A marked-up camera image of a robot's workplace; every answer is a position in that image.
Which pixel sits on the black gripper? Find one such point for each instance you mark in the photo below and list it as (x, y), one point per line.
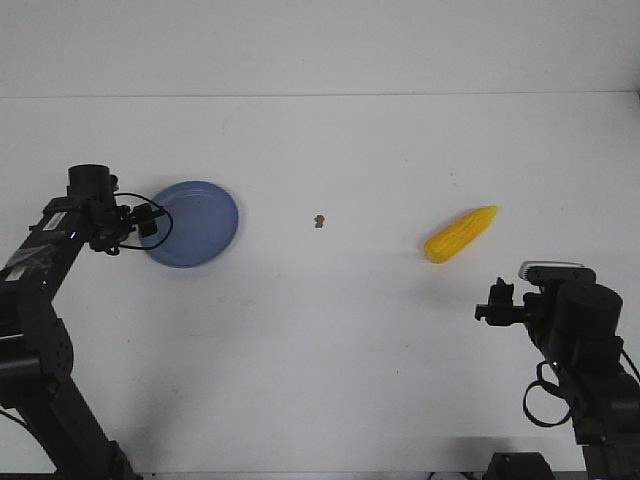
(112, 224)
(537, 308)

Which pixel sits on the yellow corn cob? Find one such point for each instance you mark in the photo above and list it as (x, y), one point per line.
(457, 235)

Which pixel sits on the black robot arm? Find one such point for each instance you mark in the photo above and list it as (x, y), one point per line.
(37, 356)
(573, 323)

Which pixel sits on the blue round plate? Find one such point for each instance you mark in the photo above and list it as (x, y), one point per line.
(203, 221)

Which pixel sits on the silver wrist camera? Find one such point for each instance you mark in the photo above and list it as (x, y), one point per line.
(537, 273)

